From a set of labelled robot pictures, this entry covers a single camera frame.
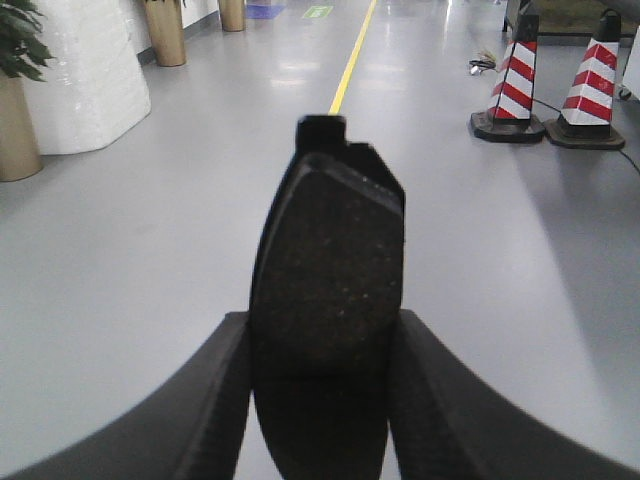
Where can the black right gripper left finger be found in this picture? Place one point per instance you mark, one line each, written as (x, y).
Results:
(191, 427)

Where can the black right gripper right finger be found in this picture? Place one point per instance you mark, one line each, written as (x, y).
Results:
(447, 423)

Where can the grey brake pad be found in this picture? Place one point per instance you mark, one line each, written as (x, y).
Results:
(325, 299)

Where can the red white traffic cone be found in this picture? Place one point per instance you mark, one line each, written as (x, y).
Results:
(508, 117)

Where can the brown cardboard tube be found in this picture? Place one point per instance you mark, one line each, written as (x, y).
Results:
(232, 15)
(20, 157)
(164, 22)

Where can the white wrapped roll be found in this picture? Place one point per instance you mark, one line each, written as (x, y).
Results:
(93, 90)

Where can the green potted plant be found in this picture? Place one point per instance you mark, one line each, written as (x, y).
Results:
(22, 52)

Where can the green safety floor sticker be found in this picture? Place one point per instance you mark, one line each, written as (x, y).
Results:
(317, 12)

